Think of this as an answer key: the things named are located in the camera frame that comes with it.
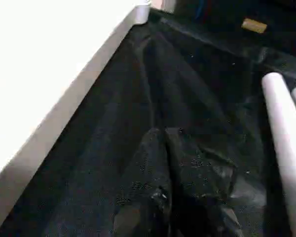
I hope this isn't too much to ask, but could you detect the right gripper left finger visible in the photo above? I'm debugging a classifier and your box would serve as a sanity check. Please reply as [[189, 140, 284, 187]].
[[112, 127, 174, 237]]

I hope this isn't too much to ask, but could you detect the black box with gold label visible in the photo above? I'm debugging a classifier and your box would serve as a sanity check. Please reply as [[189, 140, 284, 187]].
[[174, 0, 296, 62]]

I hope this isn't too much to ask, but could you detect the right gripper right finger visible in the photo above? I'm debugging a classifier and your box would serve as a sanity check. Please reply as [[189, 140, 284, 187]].
[[165, 128, 240, 237]]

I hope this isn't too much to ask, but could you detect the black mat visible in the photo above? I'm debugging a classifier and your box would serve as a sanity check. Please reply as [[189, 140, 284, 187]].
[[0, 7, 296, 237]]

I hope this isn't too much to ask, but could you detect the white plastic table top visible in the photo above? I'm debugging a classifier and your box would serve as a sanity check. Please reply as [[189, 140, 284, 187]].
[[0, 0, 153, 224]]

